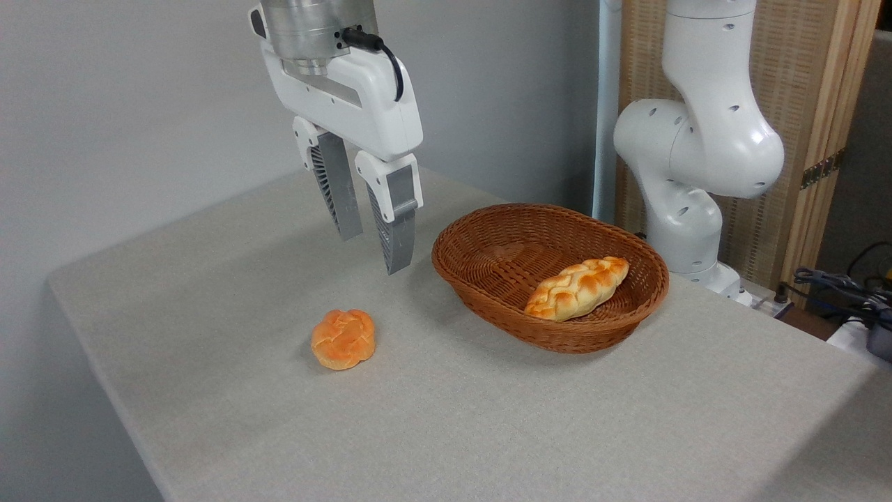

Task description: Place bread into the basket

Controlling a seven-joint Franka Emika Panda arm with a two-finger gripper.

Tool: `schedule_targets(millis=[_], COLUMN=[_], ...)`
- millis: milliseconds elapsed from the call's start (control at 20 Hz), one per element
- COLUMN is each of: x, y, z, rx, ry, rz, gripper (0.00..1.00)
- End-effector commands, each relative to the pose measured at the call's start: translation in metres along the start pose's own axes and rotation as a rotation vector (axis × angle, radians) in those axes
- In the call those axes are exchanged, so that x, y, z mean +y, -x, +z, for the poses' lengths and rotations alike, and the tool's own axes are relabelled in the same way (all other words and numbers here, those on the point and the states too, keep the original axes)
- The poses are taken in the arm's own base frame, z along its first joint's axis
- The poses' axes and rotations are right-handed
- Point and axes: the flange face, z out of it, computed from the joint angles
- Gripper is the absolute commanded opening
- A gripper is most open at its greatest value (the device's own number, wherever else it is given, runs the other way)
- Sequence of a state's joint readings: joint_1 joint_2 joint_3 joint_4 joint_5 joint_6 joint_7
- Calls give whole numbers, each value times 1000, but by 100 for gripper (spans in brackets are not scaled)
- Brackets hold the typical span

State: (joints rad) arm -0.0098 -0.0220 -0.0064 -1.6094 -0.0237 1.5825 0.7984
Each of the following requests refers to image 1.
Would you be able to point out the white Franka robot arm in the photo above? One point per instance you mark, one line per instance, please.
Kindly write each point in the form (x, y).
(704, 139)

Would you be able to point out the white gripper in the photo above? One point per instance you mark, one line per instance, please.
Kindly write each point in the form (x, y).
(362, 104)

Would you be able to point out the metal screen hinge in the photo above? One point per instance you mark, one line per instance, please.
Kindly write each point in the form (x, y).
(822, 169)

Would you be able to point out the wooden rattan folding screen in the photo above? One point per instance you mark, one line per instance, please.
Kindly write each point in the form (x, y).
(794, 70)

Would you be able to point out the white box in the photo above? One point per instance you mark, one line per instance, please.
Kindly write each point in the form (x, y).
(847, 336)

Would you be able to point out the grey device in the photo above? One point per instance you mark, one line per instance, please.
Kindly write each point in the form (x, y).
(881, 343)

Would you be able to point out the braided golden bread loaf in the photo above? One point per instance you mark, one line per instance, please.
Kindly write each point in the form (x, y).
(575, 289)

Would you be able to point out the round orange bread bun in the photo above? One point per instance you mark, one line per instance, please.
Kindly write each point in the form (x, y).
(343, 339)

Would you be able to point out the white vertical pole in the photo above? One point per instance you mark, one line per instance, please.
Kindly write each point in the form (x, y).
(606, 104)

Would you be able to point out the brown oval wicker basket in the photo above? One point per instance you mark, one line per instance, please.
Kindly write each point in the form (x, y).
(488, 258)

